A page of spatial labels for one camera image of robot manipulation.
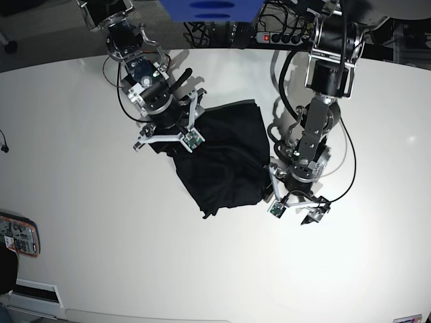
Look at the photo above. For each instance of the white power strip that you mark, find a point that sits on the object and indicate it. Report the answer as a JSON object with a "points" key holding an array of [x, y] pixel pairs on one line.
{"points": [[279, 39]]}

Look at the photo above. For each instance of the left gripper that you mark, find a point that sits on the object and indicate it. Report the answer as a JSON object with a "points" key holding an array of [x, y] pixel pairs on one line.
{"points": [[294, 183]]}

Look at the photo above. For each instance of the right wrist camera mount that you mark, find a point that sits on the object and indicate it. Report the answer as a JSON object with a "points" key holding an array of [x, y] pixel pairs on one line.
{"points": [[190, 141]]}

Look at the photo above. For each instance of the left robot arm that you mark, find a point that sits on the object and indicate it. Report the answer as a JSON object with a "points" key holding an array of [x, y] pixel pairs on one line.
{"points": [[336, 44]]}

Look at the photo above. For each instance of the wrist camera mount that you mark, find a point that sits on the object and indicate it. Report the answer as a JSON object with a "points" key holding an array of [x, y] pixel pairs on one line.
{"points": [[292, 201], [190, 141]]}

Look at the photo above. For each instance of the black chair wheel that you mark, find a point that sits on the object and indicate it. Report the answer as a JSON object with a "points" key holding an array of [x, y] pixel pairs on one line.
{"points": [[11, 47]]}

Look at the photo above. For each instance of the small colourful card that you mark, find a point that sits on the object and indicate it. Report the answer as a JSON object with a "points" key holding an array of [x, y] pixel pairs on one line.
{"points": [[409, 319]]}

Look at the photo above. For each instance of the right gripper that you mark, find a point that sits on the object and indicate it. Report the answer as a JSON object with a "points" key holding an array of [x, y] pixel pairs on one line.
{"points": [[173, 118]]}

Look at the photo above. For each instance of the blue plastic bin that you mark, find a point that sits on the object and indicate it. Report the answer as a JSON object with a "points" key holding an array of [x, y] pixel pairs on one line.
{"points": [[212, 10]]}

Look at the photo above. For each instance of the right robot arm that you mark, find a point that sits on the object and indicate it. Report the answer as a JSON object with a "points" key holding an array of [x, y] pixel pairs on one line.
{"points": [[146, 63]]}

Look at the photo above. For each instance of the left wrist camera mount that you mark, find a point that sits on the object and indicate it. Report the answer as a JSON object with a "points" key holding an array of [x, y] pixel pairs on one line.
{"points": [[292, 201]]}

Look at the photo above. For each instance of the black T-shirt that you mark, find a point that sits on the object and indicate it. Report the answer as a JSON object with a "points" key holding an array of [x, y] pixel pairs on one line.
{"points": [[229, 169]]}

